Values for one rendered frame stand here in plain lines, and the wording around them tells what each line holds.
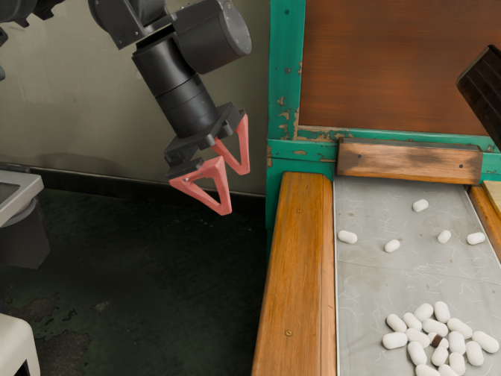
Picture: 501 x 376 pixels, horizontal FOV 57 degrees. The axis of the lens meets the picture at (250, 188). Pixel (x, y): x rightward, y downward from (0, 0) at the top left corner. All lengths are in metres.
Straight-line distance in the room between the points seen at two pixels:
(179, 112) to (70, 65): 1.73
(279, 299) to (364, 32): 0.55
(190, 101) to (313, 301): 0.39
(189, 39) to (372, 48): 0.56
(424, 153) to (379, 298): 0.36
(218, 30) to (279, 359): 0.44
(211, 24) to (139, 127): 1.73
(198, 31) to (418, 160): 0.66
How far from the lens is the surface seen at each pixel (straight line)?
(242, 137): 0.60
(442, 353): 0.75
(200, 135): 0.52
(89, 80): 2.22
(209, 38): 0.49
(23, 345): 0.75
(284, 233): 0.88
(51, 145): 2.51
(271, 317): 0.73
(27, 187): 0.56
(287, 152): 1.07
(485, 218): 1.04
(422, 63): 1.02
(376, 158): 1.02
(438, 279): 0.89
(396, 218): 1.01
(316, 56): 0.99
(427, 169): 1.05
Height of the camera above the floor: 1.31
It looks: 33 degrees down
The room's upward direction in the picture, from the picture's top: straight up
